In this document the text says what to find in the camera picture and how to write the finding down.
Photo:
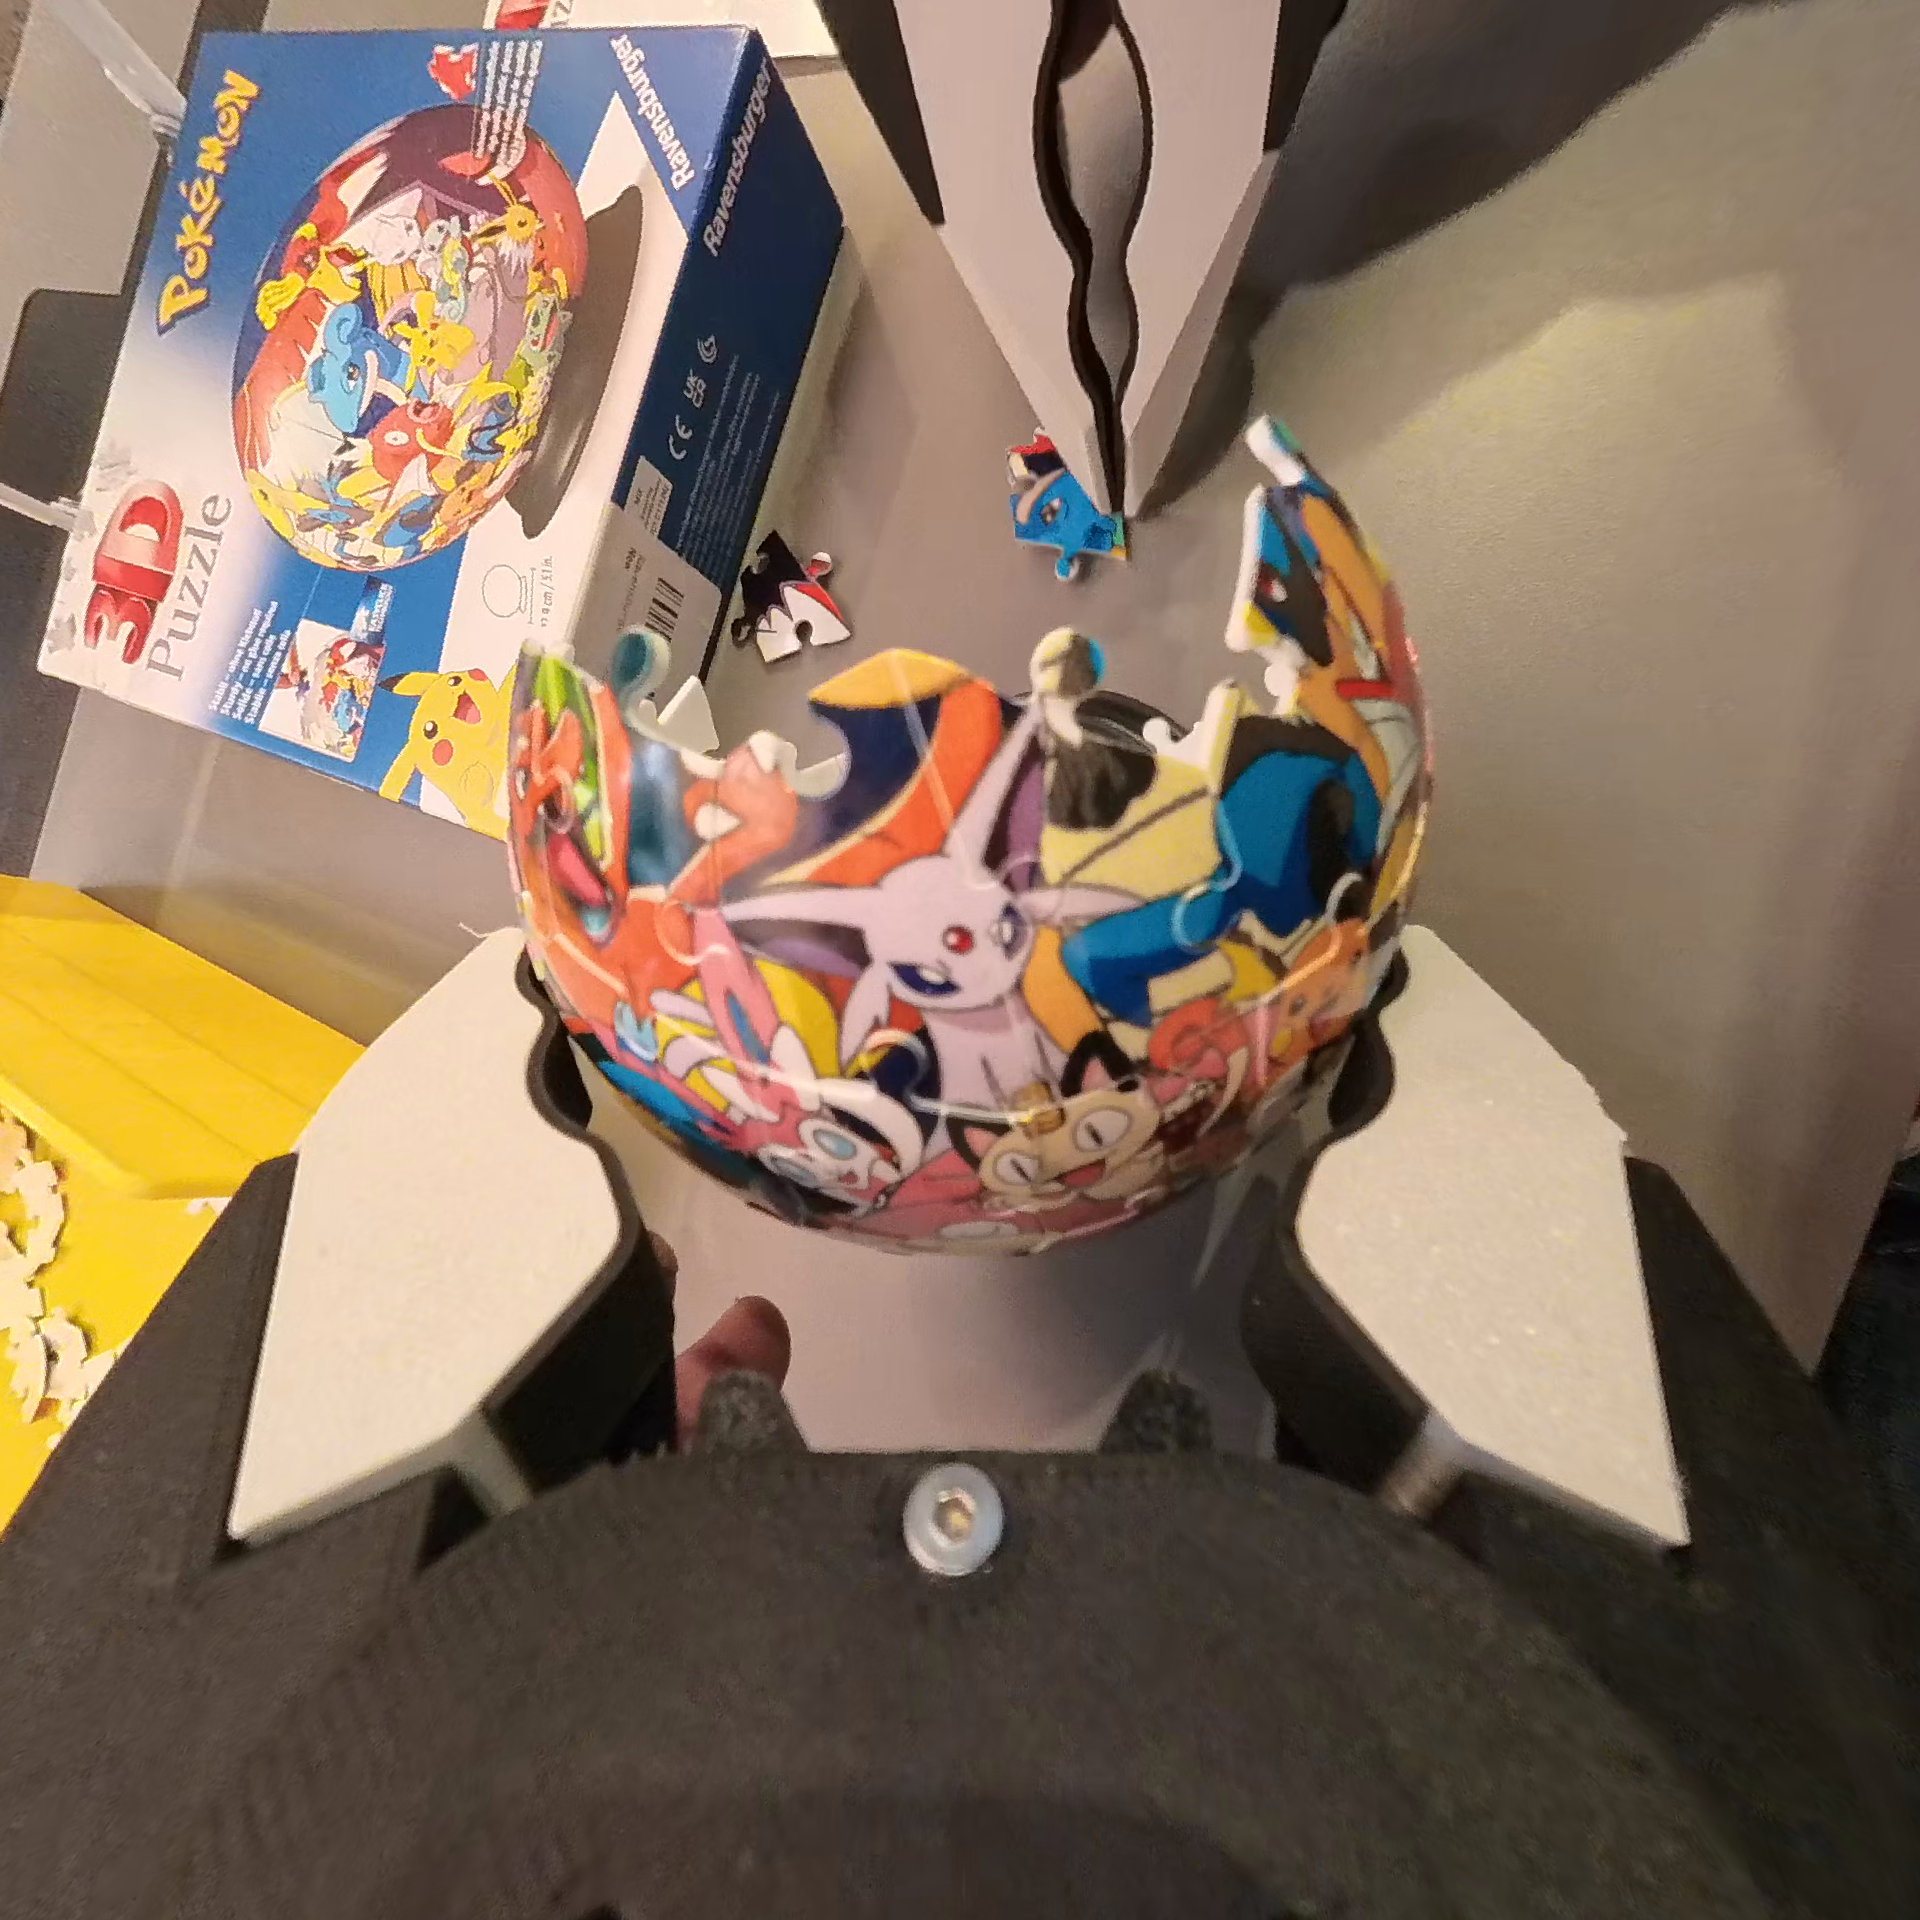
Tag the person's left hand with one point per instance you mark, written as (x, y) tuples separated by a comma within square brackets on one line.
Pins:
[(734, 1341)]

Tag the clear plastic strip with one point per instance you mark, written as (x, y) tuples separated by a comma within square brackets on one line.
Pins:
[(37, 503), (143, 59)]

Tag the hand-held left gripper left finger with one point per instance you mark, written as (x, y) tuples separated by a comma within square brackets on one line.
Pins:
[(405, 1305)]

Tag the pile of white puzzle pieces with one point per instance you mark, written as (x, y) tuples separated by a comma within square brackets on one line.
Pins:
[(37, 1319)]

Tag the yellow cardboard box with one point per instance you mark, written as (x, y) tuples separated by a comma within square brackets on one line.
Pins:
[(136, 1019)]

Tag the colourful puzzle ball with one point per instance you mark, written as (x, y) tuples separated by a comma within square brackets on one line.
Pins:
[(960, 961)]

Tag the person's blue jeans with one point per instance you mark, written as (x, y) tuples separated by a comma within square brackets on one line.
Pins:
[(1882, 1319)]

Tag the blue white puzzle box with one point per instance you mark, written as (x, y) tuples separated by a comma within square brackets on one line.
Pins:
[(301, 451)]

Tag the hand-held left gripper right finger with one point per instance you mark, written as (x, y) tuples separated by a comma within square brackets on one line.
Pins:
[(1499, 1290)]

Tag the black red white puzzle piece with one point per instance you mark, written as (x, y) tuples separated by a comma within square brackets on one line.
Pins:
[(787, 609)]

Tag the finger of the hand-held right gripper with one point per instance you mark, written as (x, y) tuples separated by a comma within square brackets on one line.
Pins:
[(1201, 180), (975, 149)]

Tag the white joined puzzle pieces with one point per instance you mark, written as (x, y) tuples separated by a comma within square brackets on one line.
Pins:
[(1049, 516)]

